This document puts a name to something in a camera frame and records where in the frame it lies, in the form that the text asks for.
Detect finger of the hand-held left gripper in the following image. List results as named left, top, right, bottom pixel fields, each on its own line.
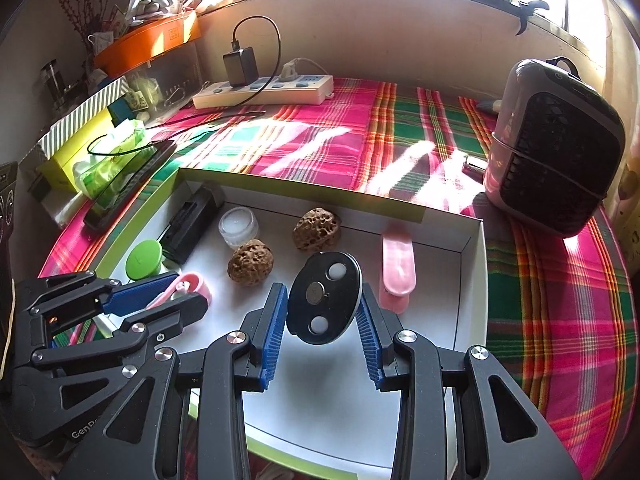
left=14, top=270, right=180, bottom=333
left=30, top=294, right=210, bottom=368

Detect black oval disc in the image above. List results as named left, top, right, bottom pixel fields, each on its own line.
left=286, top=251, right=363, bottom=346

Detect white cardboard box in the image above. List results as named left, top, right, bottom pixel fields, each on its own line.
left=90, top=167, right=488, bottom=478

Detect black battery charger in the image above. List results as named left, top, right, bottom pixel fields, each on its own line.
left=161, top=186, right=225, bottom=266

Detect clear round plastic lid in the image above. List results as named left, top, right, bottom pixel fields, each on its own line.
left=218, top=206, right=260, bottom=249

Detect dried red branches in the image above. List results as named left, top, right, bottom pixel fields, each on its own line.
left=50, top=0, right=101, bottom=46

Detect white power strip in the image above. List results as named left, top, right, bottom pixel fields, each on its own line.
left=192, top=74, right=335, bottom=110

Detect plaid tablecloth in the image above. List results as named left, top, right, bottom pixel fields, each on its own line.
left=37, top=77, right=638, bottom=480

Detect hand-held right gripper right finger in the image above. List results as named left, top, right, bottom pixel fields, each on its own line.
left=355, top=282, right=583, bottom=480

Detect striped white box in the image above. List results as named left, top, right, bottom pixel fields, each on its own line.
left=39, top=76, right=128, bottom=158

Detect brown walnut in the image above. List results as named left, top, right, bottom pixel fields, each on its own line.
left=227, top=240, right=276, bottom=292
left=292, top=207, right=343, bottom=253

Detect black patterned box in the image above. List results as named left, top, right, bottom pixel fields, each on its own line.
left=0, top=160, right=20, bottom=241

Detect small grey fan heater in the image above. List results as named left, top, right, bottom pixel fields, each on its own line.
left=482, top=56, right=627, bottom=239

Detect black smartphone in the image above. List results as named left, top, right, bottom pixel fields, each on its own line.
left=82, top=140, right=178, bottom=233

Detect clear plastic organizer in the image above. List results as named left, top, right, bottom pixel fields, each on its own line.
left=125, top=52, right=201, bottom=111

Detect black power adapter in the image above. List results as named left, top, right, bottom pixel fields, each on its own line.
left=222, top=47, right=261, bottom=87

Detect pink hair barrette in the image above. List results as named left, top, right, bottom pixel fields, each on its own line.
left=378, top=227, right=416, bottom=313

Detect green round lid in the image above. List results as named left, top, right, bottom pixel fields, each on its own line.
left=125, top=240, right=165, bottom=282

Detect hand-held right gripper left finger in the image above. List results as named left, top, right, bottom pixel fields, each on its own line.
left=60, top=282, right=290, bottom=480

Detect black charging cable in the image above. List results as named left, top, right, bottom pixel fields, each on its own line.
left=87, top=16, right=282, bottom=157

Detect green tissue pack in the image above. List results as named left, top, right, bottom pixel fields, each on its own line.
left=72, top=119, right=148, bottom=200

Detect pink looped clip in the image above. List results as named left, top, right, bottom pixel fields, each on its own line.
left=145, top=271, right=215, bottom=311

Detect orange plastic tray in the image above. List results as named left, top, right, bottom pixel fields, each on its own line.
left=94, top=9, right=203, bottom=78

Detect glass jar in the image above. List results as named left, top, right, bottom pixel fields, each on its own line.
left=36, top=60, right=68, bottom=116

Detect black window hook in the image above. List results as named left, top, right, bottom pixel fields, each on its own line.
left=515, top=0, right=551, bottom=37

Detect yellow-green carton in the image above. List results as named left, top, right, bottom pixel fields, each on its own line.
left=37, top=110, right=116, bottom=193

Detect small green labelled box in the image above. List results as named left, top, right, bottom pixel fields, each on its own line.
left=107, top=87, right=152, bottom=123

